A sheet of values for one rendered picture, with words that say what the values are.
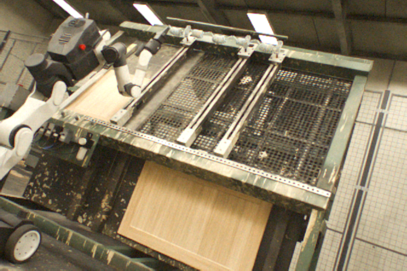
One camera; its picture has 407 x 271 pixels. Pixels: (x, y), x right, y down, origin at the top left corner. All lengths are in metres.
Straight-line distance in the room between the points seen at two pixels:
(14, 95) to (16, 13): 9.29
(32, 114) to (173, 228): 1.08
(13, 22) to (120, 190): 9.74
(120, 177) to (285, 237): 1.15
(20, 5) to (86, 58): 9.77
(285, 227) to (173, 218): 0.70
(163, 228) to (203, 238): 0.27
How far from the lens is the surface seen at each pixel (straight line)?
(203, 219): 2.40
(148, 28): 3.54
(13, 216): 2.33
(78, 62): 2.40
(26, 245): 2.32
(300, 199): 2.06
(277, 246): 2.26
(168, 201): 2.50
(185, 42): 3.23
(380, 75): 7.67
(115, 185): 2.65
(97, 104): 2.87
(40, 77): 2.32
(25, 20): 12.24
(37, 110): 2.34
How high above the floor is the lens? 0.63
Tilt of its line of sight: 12 degrees up
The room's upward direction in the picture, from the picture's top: 20 degrees clockwise
